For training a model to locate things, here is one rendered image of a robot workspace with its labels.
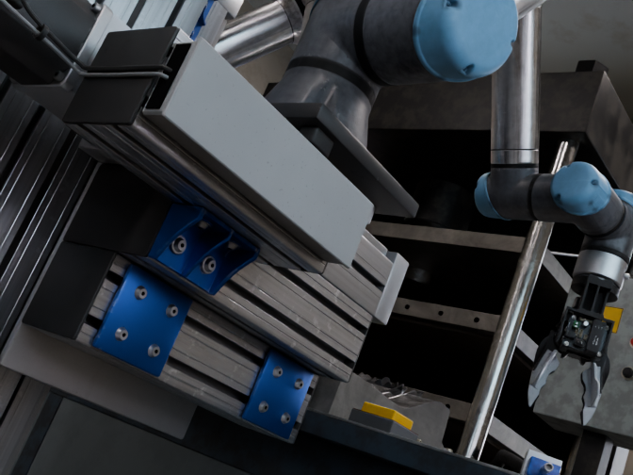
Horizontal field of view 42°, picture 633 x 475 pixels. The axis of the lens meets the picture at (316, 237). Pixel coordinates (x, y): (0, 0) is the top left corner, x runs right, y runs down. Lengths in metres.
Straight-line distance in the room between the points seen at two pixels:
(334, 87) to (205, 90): 0.36
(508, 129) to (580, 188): 0.16
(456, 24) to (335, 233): 0.28
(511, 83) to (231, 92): 0.74
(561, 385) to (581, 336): 0.92
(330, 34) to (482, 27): 0.18
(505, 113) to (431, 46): 0.43
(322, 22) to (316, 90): 0.10
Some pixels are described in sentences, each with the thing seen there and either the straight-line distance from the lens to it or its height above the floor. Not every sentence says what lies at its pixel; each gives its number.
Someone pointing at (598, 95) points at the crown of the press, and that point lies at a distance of 2.39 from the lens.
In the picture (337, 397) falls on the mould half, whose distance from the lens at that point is 1.40.
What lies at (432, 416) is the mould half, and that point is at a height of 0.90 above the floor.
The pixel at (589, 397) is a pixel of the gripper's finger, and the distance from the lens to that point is 1.31.
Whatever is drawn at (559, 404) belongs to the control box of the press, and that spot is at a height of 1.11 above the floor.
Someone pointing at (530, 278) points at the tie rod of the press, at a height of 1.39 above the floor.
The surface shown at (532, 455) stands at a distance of 1.28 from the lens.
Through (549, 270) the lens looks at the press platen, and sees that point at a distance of 2.43.
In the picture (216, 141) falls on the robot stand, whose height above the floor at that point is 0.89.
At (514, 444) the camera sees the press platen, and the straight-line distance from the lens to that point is 2.42.
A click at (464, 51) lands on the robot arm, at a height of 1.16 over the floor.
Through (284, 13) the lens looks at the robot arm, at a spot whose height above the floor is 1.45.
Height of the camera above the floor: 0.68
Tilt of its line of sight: 16 degrees up
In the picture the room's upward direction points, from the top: 22 degrees clockwise
